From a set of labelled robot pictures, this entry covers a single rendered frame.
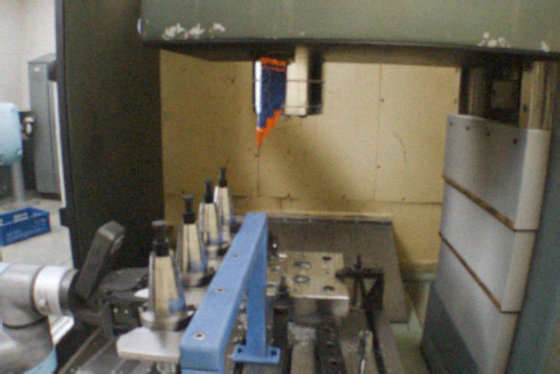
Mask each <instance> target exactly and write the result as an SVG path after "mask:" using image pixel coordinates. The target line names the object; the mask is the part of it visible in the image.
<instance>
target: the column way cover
mask: <svg viewBox="0 0 560 374"><path fill-rule="evenodd" d="M446 121H447V128H446V138H445V148H444V158H443V167H442V177H443V180H444V192H443V200H442V205H441V215H440V225H439V231H438V234H439V236H440V238H441V241H440V252H439V261H438V263H437V270H436V279H435V289H436V291H437V292H436V293H437V294H438V296H439V297H440V299H441V301H442V302H443V304H444V305H445V306H444V307H445V309H446V310H447V312H448V314H449V315H450V317H451V319H452V321H453V322H454V324H455V325H456V327H457V328H456V329H457V330H458V332H460V334H461V335H462V336H461V337H462V339H463V340H464V342H466V345H467V347H468V349H469V350H470V353H471V354H472V356H473V359H474V360H475V361H476V363H477V366H478V367H479V369H480V372H482V374H504V371H505V366H506V360H507V359H508V355H509V349H510V344H511V342H512V338H513V332H514V326H515V324H516V321H517V315H518V311H520V308H521V302H522V297H523V294H524V291H525V286H526V280H527V274H528V268H529V262H530V256H531V251H532V246H533V241H534V236H535V230H538V227H539V221H540V215H541V209H542V203H543V195H544V186H545V180H546V174H547V168H548V166H547V163H548V157H549V152H550V140H551V134H552V132H551V131H545V130H526V129H525V128H520V127H518V126H519V125H516V124H510V123H504V122H499V121H498V120H491V119H485V118H478V117H472V115H454V114H447V118H446Z"/></svg>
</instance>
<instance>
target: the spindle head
mask: <svg viewBox="0 0 560 374"><path fill-rule="evenodd" d="M142 15H143V18H142V32H143V38H142V41H143V42H145V46H147V47H151V48H155V49H157V48H158V49H162V50H165V51H169V52H173V53H176V54H181V55H184V56H188V57H191V56H192V57H195V58H199V59H203V60H206V61H211V62H252V59H251V58H250V51H294V53H295V56H297V57H318V58H325V59H326V63H340V64H378V65H406V66H429V67H450V68H468V69H477V68H483V67H484V68H489V67H494V66H498V67H499V66H505V65H516V64H523V63H526V62H531V61H532V62H542V61H543V62H548V61H552V60H553V61H557V60H560V0H142Z"/></svg>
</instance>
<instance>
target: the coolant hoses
mask: <svg viewBox="0 0 560 374"><path fill-rule="evenodd" d="M250 58H251V59H252V60H253V61H254V62H255V63H260V68H261V69H260V73H261V75H260V79H261V80H260V83H259V84H260V89H259V91H260V92H261V93H260V94H259V98H260V99H259V107H258V108H259V112H258V115H259V116H258V122H257V146H260V145H261V142H262V139H264V135H265V137H267V136H268V134H269V131H270V128H272V129H274V127H275V124H276V121H278V118H279V115H280V113H281V110H282V104H283V99H284V93H285V90H284V88H285V80H286V79H285V77H284V76H285V75H286V73H285V70H286V67H285V64H286V63H296V60H295V53H294V51H250ZM276 75H277V76H276ZM269 80H270V81H269ZM276 81H277V82H276ZM269 87H270V88H269ZM268 93H269V94H268Z"/></svg>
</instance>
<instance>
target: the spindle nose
mask: <svg viewBox="0 0 560 374"><path fill-rule="evenodd" d="M295 60H296V63H286V64H285V67H286V70H285V73H286V75H285V76H284V77H285V79H286V80H285V88H284V90H285V93H284V99H283V104H282V110H281V113H280V115H279V116H317V115H323V114H324V107H325V101H326V86H325V75H326V59H325V58H318V57H297V56H295ZM260 69H261V68H260V63H255V62H254V61H253V60H252V80H253V81H252V105H253V113H254V114H257V115H258V112H259V108H258V107H259V99H260V98H259V94H260V93H261V92H260V91H259V89H260V84H259V83H260V80H261V79H260V75H261V73H260Z"/></svg>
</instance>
